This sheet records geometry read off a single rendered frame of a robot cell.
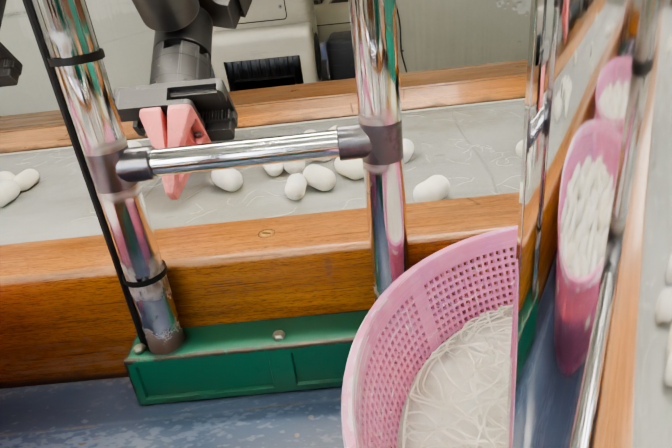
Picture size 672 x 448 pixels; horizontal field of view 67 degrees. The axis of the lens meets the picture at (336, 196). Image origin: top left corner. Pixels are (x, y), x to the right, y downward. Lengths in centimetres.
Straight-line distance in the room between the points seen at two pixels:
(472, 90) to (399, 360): 47
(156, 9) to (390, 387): 38
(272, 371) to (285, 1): 89
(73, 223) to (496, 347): 37
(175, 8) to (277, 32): 62
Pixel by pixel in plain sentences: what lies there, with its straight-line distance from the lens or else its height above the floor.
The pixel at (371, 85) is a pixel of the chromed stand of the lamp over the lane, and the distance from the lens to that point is 26.
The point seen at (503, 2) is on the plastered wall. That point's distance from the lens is 262.
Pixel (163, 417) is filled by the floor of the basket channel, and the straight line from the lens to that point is 38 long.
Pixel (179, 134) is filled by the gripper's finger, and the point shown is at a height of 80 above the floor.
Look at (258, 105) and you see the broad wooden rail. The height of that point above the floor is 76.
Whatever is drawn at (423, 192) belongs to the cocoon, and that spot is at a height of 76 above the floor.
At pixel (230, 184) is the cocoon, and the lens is 48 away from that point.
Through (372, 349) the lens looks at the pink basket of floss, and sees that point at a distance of 26.
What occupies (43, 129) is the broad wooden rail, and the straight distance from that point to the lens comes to 78.
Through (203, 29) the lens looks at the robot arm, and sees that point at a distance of 56.
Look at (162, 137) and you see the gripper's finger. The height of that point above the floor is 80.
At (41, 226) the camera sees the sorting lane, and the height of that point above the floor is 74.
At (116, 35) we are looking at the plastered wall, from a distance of 283.
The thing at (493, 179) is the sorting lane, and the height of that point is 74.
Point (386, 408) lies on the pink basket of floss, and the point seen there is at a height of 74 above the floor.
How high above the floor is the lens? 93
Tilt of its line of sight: 26 degrees down
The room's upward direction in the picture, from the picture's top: 7 degrees counter-clockwise
